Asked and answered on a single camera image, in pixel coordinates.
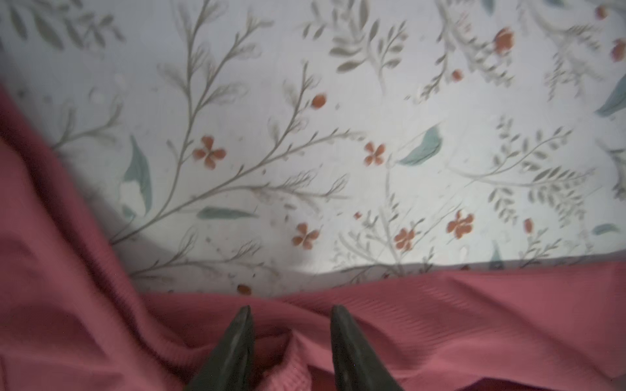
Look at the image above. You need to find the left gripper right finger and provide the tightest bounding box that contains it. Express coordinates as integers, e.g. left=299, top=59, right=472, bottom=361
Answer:
left=330, top=306, right=403, bottom=391

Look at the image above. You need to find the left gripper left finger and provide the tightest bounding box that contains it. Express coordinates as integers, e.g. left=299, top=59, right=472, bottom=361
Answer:
left=184, top=306, right=254, bottom=391

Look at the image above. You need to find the pink tank top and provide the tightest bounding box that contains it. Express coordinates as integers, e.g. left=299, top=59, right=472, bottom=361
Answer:
left=1, top=94, right=625, bottom=390

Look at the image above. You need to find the floral table mat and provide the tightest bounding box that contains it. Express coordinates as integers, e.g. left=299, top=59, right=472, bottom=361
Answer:
left=1, top=1, right=625, bottom=296

